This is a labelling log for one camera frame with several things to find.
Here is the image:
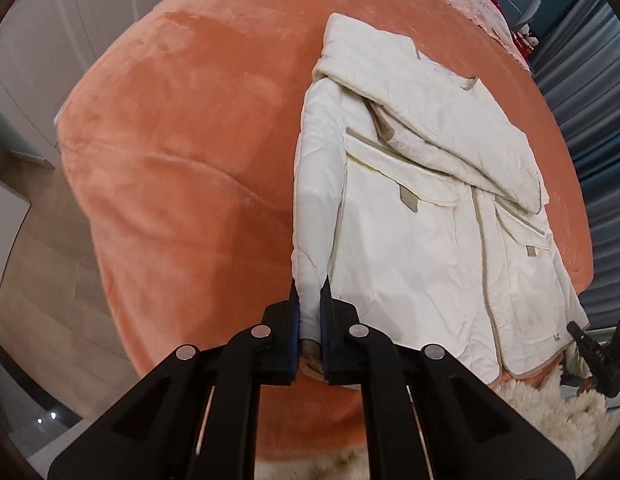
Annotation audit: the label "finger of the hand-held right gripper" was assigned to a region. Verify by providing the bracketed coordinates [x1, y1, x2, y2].
[567, 321, 594, 358]

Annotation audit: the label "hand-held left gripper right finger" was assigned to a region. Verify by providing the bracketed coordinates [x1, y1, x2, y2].
[320, 276, 575, 480]

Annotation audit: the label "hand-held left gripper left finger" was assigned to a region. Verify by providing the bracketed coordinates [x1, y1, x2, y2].
[47, 280, 301, 480]

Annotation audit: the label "cream quilted jacket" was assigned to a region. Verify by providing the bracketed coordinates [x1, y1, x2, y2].
[290, 11, 593, 386]

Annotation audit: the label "cream fluffy rug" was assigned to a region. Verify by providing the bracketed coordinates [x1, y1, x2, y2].
[255, 367, 620, 480]

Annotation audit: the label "orange fleece blanket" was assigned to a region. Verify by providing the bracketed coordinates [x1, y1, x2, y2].
[55, 0, 595, 463]

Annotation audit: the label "grey blue curtain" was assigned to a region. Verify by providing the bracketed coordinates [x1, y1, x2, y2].
[530, 0, 620, 331]

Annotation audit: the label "red and white dolls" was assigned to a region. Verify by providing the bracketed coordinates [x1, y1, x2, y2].
[511, 25, 539, 62]

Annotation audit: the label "white low cabinet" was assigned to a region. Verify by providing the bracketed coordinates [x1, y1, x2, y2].
[0, 177, 32, 281]

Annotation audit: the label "blue upholstered headboard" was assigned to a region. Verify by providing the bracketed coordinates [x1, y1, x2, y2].
[514, 0, 543, 28]

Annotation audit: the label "white panelled wardrobe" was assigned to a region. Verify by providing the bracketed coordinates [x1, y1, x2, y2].
[0, 0, 235, 171]

